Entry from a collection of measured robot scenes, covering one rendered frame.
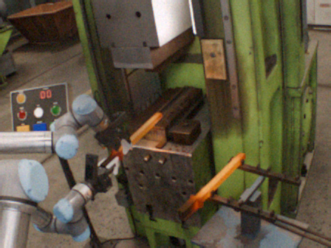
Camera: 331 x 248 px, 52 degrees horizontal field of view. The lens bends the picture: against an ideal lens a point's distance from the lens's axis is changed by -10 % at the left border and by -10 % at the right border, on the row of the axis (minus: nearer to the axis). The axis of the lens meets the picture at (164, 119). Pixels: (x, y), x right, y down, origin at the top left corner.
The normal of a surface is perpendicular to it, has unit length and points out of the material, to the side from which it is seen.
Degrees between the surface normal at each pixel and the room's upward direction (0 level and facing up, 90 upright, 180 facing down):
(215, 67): 90
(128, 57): 90
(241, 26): 90
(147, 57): 90
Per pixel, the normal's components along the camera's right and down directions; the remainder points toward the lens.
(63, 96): -0.13, -0.03
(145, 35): -0.47, 0.48
